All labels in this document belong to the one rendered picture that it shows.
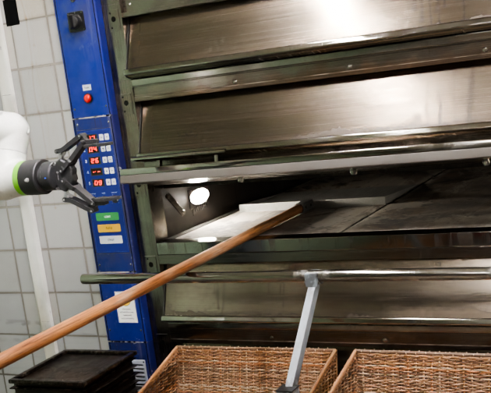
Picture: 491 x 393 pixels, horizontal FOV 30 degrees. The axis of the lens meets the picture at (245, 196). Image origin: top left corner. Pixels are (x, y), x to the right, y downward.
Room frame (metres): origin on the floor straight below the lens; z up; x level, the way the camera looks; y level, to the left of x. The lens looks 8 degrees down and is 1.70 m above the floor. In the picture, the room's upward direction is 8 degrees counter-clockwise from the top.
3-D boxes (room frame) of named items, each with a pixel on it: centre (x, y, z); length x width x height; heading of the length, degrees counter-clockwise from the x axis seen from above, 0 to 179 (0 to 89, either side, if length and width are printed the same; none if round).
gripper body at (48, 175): (2.36, 0.46, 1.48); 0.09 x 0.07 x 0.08; 62
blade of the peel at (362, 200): (3.32, -0.30, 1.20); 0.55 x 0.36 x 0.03; 62
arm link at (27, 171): (2.40, 0.52, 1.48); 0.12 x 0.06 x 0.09; 152
